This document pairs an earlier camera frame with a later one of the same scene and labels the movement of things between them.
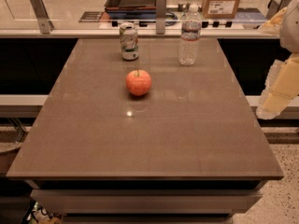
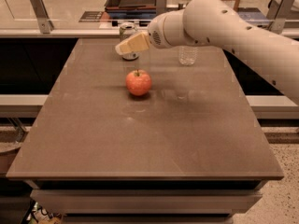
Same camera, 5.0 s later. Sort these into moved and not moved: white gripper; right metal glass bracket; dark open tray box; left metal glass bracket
Moved: white gripper
Not moved: dark open tray box; left metal glass bracket; right metal glass bracket
